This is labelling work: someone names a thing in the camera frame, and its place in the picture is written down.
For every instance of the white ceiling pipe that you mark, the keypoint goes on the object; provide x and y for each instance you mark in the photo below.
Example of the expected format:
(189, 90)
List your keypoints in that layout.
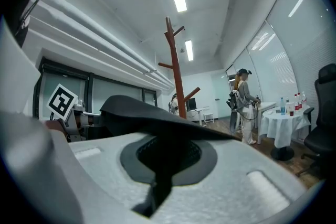
(92, 23)
(99, 57)

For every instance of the blue plastic bottle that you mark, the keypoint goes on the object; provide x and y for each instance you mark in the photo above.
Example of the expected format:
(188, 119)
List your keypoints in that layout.
(282, 107)

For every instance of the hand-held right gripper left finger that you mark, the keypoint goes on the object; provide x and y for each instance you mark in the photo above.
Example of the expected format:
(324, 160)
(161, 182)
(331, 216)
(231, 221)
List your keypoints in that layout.
(105, 178)

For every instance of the wooden coat rack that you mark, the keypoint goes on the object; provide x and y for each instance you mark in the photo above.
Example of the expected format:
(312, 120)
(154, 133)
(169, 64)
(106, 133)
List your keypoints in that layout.
(176, 65)

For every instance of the black computer monitor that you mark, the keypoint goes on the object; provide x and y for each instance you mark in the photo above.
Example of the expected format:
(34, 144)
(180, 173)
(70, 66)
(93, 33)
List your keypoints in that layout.
(191, 104)

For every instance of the white stool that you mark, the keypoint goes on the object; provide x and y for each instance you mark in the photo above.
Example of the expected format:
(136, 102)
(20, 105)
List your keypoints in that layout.
(208, 118)

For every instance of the white tablecloth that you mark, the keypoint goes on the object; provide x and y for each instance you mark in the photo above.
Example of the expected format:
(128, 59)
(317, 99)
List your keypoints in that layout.
(283, 126)

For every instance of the black garment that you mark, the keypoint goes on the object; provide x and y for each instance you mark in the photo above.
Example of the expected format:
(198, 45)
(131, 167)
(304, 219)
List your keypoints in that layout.
(147, 115)

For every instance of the person's black printed t-shirt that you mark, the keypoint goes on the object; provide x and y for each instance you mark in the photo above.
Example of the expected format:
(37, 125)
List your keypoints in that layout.
(13, 8)

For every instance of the round table black base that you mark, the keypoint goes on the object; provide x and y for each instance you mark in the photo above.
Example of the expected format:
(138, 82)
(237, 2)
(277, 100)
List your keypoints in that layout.
(282, 154)

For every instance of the person's left forearm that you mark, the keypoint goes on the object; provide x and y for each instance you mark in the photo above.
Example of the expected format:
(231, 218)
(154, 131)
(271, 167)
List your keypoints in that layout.
(55, 127)

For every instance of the black framed glass partition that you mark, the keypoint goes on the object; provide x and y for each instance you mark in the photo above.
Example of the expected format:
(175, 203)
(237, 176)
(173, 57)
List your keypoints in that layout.
(110, 91)

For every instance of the short ceiling light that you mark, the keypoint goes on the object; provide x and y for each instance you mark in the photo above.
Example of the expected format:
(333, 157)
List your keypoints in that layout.
(189, 50)

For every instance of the white computer desk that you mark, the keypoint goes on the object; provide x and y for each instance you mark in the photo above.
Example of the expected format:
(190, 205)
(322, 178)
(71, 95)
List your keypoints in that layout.
(199, 110)

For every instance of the red label bottle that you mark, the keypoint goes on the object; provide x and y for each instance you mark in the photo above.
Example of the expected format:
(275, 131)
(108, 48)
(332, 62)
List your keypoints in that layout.
(304, 101)
(296, 103)

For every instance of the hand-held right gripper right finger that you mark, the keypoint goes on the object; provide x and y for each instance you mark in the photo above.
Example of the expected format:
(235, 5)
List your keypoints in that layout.
(236, 191)

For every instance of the black office chair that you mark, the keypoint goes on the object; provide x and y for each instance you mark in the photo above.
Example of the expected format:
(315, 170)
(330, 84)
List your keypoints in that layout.
(323, 133)

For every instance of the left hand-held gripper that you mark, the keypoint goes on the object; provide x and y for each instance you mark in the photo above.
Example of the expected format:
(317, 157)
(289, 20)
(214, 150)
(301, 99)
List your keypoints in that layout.
(61, 99)

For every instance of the clear cup with dark drink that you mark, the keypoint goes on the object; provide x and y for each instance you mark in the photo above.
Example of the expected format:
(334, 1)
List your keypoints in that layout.
(290, 109)

